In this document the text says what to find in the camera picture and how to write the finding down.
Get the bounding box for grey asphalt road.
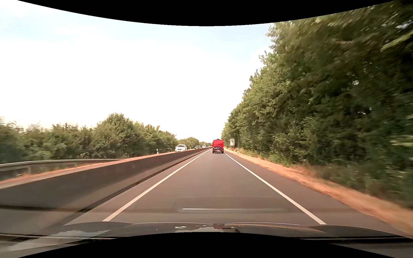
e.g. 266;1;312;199
63;148;404;237

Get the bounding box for road markings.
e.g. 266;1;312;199
103;149;327;226

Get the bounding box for car's own bonnet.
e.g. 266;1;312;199
0;221;413;258

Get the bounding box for row of bushes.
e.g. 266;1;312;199
0;104;212;167

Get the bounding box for row of trees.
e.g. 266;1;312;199
221;0;413;208

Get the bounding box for grey concrete barrier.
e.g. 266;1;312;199
0;147;212;235

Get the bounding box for dry grass verge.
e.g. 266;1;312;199
225;148;413;244

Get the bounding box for metal guard rail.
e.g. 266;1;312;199
0;158;125;176

